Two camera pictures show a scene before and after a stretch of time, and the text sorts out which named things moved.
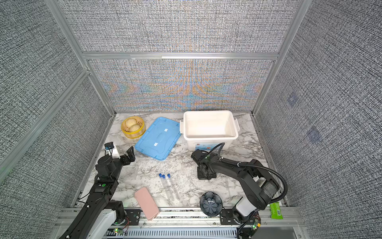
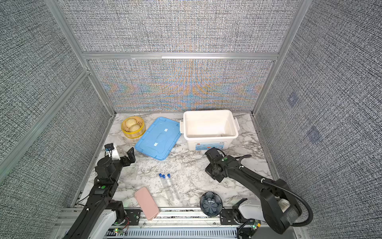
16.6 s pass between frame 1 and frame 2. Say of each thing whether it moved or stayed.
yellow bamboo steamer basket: stayed
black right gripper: moved
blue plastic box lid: stayed
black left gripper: stayed
